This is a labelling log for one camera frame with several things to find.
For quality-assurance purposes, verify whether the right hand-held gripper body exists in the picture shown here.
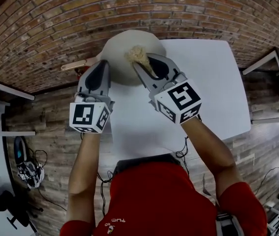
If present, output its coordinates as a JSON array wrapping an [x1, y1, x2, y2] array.
[[148, 70, 203, 125]]

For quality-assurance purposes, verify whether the grey shoulder strap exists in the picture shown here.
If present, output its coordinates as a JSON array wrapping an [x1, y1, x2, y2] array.
[[201, 173, 244, 236]]

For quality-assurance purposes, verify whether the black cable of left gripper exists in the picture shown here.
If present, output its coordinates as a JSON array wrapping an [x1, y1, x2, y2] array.
[[96, 170, 116, 216]]

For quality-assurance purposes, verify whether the black floor cable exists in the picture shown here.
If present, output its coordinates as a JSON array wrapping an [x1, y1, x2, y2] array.
[[27, 148, 68, 211]]

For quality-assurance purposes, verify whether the person's left forearm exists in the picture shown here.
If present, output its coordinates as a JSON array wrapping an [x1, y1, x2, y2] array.
[[66, 131, 103, 223]]

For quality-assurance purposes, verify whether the grey pan with wooden handle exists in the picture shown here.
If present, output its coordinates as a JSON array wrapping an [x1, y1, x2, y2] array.
[[61, 29, 167, 87]]

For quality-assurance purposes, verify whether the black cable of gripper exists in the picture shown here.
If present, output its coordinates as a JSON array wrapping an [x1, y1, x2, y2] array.
[[96, 170, 116, 216], [175, 136, 191, 179]]

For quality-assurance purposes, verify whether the spare grey gripper device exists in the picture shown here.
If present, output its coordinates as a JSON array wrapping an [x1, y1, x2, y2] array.
[[13, 136, 45, 189]]

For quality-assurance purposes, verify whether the thin black charger cable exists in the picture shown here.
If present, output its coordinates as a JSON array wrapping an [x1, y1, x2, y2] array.
[[253, 146, 279, 197]]

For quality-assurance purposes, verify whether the beige noodle lump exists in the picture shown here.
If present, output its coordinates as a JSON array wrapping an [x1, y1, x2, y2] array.
[[124, 45, 154, 77]]

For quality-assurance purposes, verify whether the person's red shirt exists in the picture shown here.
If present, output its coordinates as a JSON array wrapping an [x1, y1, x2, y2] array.
[[60, 162, 268, 236]]

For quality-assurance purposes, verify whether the person's right forearm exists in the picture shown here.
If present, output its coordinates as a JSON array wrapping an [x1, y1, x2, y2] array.
[[180, 118, 244, 199]]

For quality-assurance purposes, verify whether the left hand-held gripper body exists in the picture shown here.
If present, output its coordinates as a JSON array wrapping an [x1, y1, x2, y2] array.
[[69, 91, 116, 134]]

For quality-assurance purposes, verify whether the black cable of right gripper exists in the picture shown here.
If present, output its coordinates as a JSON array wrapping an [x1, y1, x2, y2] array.
[[175, 136, 191, 179]]

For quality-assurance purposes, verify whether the black office chair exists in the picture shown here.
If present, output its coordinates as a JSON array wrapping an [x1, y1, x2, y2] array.
[[0, 190, 44, 231]]

